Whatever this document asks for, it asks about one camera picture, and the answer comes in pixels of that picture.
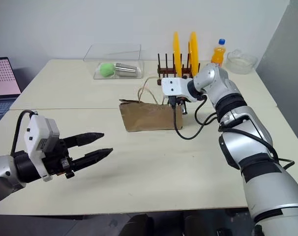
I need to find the brown paper bag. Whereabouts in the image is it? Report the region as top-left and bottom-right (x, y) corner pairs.
(118, 77), (184, 133)

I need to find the laptop computer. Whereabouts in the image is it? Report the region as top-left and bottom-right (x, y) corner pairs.
(0, 57), (22, 131)

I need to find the yellow plate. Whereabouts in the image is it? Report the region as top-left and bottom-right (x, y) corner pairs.
(187, 31), (201, 77)
(172, 31), (183, 78)

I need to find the stainless steel cup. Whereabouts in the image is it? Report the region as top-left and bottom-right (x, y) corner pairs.
(114, 62), (141, 79)

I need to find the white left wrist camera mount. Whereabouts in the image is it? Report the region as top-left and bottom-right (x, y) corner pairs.
(23, 114), (60, 182)

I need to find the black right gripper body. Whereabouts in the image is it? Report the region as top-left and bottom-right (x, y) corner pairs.
(167, 95), (188, 108)

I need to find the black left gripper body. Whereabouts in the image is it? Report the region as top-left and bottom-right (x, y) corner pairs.
(42, 138), (76, 179)

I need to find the green ball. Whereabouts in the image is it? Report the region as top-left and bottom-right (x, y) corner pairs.
(98, 62), (116, 79)

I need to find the clear plastic bowl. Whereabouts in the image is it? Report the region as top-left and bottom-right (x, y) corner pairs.
(226, 49), (259, 75)

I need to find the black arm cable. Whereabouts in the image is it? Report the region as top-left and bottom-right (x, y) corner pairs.
(10, 110), (39, 156)
(172, 95), (295, 171)

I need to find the brown wooden dish rack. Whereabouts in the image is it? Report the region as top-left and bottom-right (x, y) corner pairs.
(156, 52), (202, 80)

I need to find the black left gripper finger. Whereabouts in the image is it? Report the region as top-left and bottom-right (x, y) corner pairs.
(64, 132), (105, 148)
(71, 147), (114, 173)

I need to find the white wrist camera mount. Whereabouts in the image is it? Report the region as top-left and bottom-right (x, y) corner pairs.
(23, 114), (60, 182)
(161, 77), (197, 102)

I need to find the orange juice bottle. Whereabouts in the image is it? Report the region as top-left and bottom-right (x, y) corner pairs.
(210, 38), (227, 68)

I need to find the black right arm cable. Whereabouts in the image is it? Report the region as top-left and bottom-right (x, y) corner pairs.
(172, 95), (295, 171)

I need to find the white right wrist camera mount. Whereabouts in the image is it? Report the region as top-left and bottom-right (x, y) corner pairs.
(161, 77), (197, 102)

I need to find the clear plastic box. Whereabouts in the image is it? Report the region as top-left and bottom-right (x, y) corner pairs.
(83, 43), (145, 80)

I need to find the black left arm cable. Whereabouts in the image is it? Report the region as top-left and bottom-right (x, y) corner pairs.
(10, 110), (39, 156)

